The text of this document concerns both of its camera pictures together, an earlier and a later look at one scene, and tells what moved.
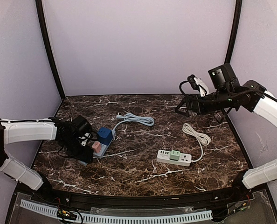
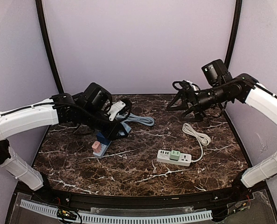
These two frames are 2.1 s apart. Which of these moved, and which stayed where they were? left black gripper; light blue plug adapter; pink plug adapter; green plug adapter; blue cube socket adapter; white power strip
Moved: light blue plug adapter; left black gripper
Stayed: white power strip; green plug adapter; pink plug adapter; blue cube socket adapter
